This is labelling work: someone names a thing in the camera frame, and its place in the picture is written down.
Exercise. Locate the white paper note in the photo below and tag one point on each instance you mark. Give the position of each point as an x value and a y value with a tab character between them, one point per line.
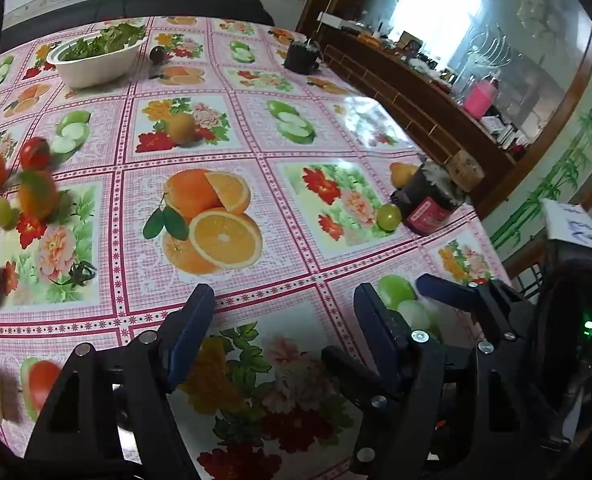
567	222

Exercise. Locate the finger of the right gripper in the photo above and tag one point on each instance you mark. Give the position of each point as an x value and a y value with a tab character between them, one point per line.
467	298

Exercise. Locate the mandarin with green leaf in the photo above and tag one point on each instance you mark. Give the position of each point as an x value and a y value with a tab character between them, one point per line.
37	194

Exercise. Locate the yellow pear fruit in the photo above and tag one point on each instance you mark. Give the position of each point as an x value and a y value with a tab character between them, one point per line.
401	173

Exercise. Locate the green tomato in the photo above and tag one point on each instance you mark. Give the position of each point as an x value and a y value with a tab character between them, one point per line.
7	214

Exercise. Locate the pink container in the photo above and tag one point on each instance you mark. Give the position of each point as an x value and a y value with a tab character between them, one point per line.
480	98

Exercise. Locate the dark red label jar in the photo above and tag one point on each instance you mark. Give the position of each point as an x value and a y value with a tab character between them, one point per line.
428	199

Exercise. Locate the black cup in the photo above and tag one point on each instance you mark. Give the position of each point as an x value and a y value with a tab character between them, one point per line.
302	58

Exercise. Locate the brown round fruit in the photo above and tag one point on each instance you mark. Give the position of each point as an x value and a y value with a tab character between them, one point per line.
181	128

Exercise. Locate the black leather sofa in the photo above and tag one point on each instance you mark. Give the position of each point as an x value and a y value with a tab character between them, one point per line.
92	11

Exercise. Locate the fruit print tablecloth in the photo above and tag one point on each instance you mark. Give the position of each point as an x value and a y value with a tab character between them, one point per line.
273	205

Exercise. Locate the white bowl of greens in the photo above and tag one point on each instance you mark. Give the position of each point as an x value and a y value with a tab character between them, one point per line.
96	59

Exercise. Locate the small dark plum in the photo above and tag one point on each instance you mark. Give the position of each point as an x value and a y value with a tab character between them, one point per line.
157	55

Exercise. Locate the large red tomato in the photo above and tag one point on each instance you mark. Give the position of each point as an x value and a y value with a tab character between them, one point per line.
42	376

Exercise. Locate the small red tomato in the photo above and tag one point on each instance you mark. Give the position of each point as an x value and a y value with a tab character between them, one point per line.
35	154

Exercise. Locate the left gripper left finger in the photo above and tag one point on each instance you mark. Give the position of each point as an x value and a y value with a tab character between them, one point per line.
108	415

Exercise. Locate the wooden sideboard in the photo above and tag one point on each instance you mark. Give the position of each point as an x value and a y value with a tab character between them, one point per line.
431	118

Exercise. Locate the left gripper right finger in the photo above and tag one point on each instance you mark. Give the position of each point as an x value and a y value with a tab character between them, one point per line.
399	400

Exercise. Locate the green grape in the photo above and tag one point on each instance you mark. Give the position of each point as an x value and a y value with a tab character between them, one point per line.
388	217

